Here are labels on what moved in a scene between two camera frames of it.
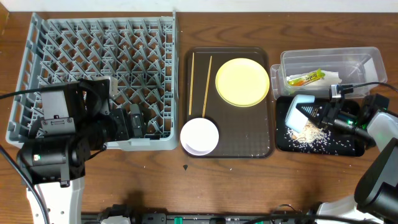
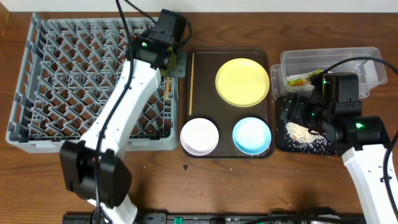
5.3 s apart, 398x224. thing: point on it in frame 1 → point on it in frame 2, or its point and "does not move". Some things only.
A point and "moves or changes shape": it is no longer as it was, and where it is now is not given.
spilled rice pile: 311,136 does not move
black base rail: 96,218 does not move
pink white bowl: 199,136 does not move
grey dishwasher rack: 138,48 does not move
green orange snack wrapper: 312,76 does not move
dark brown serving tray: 244,132 does not move
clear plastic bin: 362,67 does not move
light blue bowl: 295,119 moves or changes shape
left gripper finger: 136,121 → 180,71
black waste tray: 315,140 does not move
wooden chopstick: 208,86 → 167,88
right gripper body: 346,122 → 312,116
